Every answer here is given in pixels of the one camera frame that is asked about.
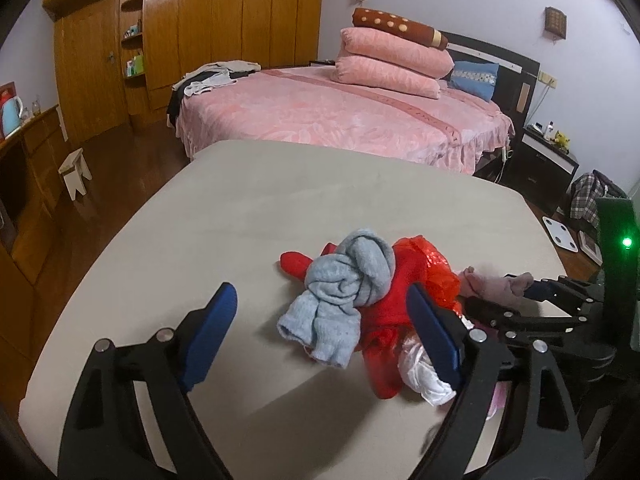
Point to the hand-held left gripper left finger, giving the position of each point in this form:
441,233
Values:
210,335

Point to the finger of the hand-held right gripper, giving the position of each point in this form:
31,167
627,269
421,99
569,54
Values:
550,290
530,322

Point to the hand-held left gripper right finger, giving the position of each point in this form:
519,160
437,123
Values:
435,340

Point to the white plastic bag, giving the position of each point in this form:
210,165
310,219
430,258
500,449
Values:
425,375

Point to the pink sock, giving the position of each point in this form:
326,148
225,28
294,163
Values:
490,287

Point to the red cloth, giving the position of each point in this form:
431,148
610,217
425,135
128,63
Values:
387,310

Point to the red plastic bag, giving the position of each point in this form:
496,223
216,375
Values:
435,265

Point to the grey sock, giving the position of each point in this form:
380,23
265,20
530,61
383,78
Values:
340,290

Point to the brown and white scale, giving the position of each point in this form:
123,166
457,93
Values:
590,246

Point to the white bathroom scale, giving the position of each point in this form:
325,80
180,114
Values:
561,234

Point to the plaid garment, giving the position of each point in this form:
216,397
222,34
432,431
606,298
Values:
585,202

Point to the dark purple hoodie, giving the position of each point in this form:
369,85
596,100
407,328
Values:
607,182

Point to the dark nightstand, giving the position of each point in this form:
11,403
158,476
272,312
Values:
535,170

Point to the yellow plush toy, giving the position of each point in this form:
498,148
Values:
562,141

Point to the small dark-capped bottle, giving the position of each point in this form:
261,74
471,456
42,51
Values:
550,131

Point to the small white stool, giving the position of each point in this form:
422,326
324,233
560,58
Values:
75,167

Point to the blue pillow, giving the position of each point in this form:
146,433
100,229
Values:
475,80

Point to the bed with pink bedspread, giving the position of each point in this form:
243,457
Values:
310,110

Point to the wooden desk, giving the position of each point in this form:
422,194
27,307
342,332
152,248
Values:
40,145

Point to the pile of clothes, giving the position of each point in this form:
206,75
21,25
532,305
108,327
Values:
215,77

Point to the folded pink blanket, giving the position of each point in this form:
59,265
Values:
385,77
395,50

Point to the clear glass bottle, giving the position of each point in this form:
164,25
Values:
37,106

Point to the light blue kettle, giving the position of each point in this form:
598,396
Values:
10,115

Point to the brown dotted pillow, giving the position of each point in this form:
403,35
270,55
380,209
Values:
395,27

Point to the wooden wardrobe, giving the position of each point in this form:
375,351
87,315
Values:
210,20

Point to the red box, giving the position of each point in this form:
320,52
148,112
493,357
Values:
6,87

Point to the wall socket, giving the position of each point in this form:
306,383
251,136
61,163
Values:
547,80

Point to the large brown wall lamp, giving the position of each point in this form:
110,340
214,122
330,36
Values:
555,22

